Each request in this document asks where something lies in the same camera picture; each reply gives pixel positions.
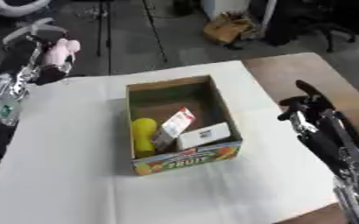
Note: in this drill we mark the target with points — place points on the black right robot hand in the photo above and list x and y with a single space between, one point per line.
323 122

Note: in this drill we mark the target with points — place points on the tan cardboard box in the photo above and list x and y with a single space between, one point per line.
226 27

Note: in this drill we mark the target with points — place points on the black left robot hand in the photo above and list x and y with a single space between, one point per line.
21 57

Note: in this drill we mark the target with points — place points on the yellow plastic bottle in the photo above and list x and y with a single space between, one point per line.
143 136

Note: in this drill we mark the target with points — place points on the pink soft toy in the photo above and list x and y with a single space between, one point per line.
59 52

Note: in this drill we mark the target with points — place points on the open cardboard box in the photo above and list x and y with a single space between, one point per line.
180 125

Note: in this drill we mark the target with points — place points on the black office chair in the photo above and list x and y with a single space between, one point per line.
310 23

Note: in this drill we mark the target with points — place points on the red and white carton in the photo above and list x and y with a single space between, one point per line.
175 127

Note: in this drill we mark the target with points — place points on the black tripod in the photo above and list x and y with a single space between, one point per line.
131 29

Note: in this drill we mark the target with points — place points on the white small box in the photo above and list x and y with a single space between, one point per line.
204 135

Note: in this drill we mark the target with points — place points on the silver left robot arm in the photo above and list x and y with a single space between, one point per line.
1 116

